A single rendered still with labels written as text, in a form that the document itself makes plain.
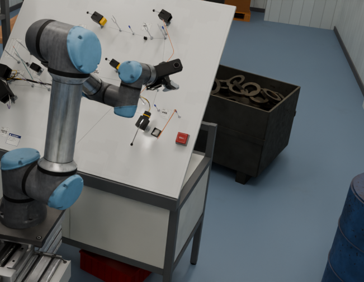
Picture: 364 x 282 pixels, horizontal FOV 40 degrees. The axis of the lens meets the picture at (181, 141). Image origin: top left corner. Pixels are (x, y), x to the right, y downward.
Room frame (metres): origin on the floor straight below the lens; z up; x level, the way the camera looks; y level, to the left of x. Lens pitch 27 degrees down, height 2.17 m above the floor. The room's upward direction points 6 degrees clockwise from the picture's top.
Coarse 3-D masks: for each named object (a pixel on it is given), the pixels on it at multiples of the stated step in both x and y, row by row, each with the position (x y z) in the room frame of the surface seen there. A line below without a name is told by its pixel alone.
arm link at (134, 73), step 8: (120, 64) 1.60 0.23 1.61; (128, 64) 1.59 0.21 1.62; (136, 64) 1.60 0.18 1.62; (144, 64) 1.66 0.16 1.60; (120, 72) 1.59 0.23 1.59; (128, 72) 1.58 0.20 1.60; (136, 72) 1.58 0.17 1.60; (144, 72) 1.62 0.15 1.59; (128, 80) 1.57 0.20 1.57; (136, 80) 1.58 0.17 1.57; (144, 80) 1.63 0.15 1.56
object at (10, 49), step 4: (12, 40) 2.65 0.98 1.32; (16, 40) 2.65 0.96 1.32; (20, 40) 2.64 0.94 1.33; (8, 44) 2.64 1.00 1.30; (12, 44) 2.63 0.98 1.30; (16, 44) 2.63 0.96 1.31; (20, 44) 2.63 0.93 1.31; (8, 48) 2.62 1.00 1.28; (12, 48) 2.62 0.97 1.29; (16, 48) 2.61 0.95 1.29; (8, 52) 2.60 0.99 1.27; (12, 52) 2.60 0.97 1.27; (16, 52) 2.60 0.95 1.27; (4, 56) 2.59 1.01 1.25; (8, 56) 2.59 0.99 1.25
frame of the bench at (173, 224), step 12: (204, 156) 2.54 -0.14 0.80; (204, 168) 2.40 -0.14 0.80; (192, 180) 2.26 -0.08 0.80; (180, 204) 2.02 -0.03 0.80; (204, 204) 2.53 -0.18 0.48; (168, 228) 2.00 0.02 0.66; (72, 240) 2.15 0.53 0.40; (168, 240) 2.00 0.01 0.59; (96, 252) 2.11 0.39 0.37; (108, 252) 2.09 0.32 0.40; (168, 252) 2.00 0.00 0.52; (180, 252) 2.15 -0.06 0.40; (192, 252) 2.54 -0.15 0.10; (132, 264) 2.05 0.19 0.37; (144, 264) 2.03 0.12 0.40; (168, 264) 2.00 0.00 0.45; (192, 264) 2.53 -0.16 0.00; (168, 276) 1.99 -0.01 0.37
